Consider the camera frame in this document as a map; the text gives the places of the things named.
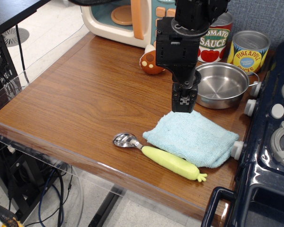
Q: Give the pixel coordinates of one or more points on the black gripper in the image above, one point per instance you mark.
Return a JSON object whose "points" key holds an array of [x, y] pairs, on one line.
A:
{"points": [[177, 51]]}

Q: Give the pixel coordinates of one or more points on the spoon with yellow-green handle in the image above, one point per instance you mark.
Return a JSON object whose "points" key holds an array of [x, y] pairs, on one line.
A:
{"points": [[161, 157]]}

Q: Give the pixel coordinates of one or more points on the table leg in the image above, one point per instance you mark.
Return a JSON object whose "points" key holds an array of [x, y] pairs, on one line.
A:
{"points": [[104, 210]]}

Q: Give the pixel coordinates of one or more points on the pineapple slices can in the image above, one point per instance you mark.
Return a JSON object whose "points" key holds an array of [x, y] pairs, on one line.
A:
{"points": [[248, 50]]}

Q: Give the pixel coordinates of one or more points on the white stove knob upper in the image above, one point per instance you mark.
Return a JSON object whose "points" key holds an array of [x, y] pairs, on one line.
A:
{"points": [[255, 88]]}

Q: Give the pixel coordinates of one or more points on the white stove knob middle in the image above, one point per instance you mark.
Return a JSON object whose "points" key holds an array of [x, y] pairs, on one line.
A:
{"points": [[250, 106]]}

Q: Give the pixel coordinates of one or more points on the brown toy mushroom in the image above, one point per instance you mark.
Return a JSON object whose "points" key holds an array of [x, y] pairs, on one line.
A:
{"points": [[148, 63]]}

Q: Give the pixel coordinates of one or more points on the light blue folded cloth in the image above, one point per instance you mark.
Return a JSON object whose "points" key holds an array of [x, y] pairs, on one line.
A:
{"points": [[194, 138]]}

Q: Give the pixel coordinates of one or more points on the tomato sauce can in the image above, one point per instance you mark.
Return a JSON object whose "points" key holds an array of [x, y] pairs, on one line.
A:
{"points": [[213, 43]]}

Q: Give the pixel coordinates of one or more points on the toy microwave oven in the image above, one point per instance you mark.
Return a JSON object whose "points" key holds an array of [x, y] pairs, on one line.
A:
{"points": [[132, 22]]}

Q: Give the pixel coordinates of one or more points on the small stainless steel pot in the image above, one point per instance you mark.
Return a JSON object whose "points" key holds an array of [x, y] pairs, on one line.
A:
{"points": [[223, 85]]}

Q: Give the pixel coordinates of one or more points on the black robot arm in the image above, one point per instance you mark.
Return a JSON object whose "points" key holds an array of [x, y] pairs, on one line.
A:
{"points": [[198, 15]]}

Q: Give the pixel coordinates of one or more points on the dark blue toy stove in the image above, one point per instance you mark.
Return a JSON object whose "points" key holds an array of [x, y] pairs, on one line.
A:
{"points": [[258, 197]]}

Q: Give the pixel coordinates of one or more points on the white stove knob lower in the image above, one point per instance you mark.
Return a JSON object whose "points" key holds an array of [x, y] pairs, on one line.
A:
{"points": [[237, 149]]}

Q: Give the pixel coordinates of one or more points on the white stove knob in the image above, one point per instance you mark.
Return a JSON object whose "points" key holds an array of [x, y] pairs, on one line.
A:
{"points": [[237, 149], [255, 88], [250, 106]]}

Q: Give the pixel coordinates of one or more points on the black side desk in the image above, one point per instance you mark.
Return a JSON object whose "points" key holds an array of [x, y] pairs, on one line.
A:
{"points": [[14, 11]]}

